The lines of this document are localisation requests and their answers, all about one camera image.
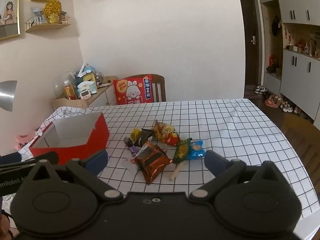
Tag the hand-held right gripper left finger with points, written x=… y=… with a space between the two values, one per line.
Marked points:
x=97 y=161

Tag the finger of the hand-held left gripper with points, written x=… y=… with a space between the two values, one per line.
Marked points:
x=40 y=156

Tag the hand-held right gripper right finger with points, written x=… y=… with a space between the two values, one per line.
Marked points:
x=215 y=161

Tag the blue snack packet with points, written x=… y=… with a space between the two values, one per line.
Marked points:
x=197 y=151

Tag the red cardboard box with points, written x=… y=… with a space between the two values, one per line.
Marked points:
x=97 y=135

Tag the small white pink wrapper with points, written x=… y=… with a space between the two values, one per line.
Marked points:
x=128 y=165

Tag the green snack packet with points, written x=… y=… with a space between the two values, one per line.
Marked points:
x=182 y=151

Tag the purple candy packet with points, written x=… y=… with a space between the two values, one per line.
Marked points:
x=130 y=142

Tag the beige sausage stick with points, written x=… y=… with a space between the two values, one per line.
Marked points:
x=177 y=171

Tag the yellow snack packet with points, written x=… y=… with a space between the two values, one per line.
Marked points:
x=136 y=133

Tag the clear snack packet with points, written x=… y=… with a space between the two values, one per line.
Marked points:
x=145 y=150

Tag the black snack packet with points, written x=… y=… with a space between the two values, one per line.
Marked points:
x=146 y=136

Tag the shiny brown red snack packet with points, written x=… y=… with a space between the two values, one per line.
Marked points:
x=152 y=165

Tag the pink printed bag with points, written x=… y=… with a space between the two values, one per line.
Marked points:
x=25 y=140

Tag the white checkered tablecloth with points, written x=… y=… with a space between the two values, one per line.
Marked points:
x=225 y=130

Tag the light wooden side cabinet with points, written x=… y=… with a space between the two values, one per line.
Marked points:
x=100 y=95

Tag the white kitchen timer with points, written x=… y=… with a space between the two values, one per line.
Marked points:
x=85 y=95

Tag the silver desk lamp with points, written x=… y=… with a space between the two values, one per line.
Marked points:
x=7 y=95

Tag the orange drink bottle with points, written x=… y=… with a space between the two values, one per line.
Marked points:
x=70 y=91

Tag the red rabbit print pillow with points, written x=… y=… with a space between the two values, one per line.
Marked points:
x=132 y=90

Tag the pink slippers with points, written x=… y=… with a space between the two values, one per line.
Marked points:
x=272 y=102

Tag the white sneakers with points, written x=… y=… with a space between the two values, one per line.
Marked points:
x=260 y=90

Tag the yellow green desk clock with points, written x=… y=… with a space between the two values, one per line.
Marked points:
x=88 y=77

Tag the small light shoes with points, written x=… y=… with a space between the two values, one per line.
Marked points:
x=287 y=107

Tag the brown wooden chair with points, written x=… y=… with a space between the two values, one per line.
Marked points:
x=160 y=87

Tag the dark wooden door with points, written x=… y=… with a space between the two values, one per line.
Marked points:
x=248 y=55

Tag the grey wardrobe cabinet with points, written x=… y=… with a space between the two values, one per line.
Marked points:
x=300 y=80

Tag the small photo card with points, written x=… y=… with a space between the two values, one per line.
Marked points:
x=37 y=13

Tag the golden flower ornament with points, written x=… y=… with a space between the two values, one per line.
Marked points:
x=52 y=11

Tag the black hanging bag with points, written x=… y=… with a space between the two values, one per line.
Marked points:
x=276 y=26

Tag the large gold framed poster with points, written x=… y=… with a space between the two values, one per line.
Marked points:
x=8 y=10

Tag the wooden wall shelf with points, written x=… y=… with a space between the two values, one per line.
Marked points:
x=47 y=27

